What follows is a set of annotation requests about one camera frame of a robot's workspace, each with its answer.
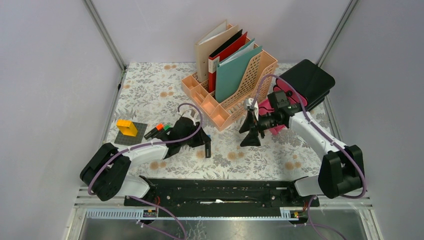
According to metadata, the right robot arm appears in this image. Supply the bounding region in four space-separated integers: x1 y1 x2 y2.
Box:
239 91 366 206

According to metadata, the grey slotted cable duct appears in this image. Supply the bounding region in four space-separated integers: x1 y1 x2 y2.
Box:
86 205 306 222

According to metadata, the green cap black highlighter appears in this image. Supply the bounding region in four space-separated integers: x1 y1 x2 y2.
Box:
156 125 172 138

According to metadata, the right aluminium frame post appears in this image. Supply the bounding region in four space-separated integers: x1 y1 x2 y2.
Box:
316 0 360 67

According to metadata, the yellow building block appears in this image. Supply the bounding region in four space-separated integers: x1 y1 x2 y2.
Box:
116 119 138 137

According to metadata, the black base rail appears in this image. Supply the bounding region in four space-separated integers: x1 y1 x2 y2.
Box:
142 178 311 211

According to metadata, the beige file binder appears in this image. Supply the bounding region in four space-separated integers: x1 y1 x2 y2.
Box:
194 20 239 83

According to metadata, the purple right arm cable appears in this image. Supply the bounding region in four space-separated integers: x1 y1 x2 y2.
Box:
250 74 368 240

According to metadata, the peach plastic file organizer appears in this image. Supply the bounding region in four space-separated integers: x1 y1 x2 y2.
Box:
181 48 278 131

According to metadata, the left aluminium frame post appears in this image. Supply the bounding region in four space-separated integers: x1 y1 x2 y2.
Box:
82 0 127 71

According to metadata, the red file folder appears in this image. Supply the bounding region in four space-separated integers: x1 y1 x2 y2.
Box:
207 29 248 93

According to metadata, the aluminium frame post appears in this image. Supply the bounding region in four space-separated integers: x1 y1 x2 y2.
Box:
82 0 127 71
316 0 360 67

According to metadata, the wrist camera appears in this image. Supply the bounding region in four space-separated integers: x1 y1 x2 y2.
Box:
180 111 196 122
244 98 259 120

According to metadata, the floral tablecloth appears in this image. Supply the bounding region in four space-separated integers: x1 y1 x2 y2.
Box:
106 62 321 181

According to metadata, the teal file folder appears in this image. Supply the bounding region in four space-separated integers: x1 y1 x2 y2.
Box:
214 38 262 103

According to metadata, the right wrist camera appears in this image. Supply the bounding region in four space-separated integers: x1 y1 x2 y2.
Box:
244 98 259 120

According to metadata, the orange cap black highlighter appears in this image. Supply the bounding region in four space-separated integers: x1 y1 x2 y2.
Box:
144 123 164 140

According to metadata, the black pink drawer unit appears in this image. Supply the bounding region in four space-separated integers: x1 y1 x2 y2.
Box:
279 59 336 111

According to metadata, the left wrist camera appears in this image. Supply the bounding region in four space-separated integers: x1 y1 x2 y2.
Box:
180 111 196 122

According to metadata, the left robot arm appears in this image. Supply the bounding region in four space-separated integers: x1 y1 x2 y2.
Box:
79 116 212 206

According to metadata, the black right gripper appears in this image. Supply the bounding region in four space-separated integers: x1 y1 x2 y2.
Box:
239 110 283 148

